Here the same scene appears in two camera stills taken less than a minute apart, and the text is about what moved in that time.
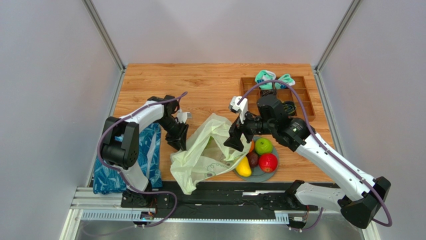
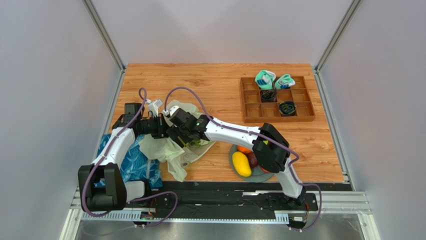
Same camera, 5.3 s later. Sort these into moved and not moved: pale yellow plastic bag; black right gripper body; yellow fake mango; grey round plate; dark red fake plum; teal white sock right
Moved: pale yellow plastic bag; black right gripper body
Not moved: dark red fake plum; teal white sock right; yellow fake mango; grey round plate
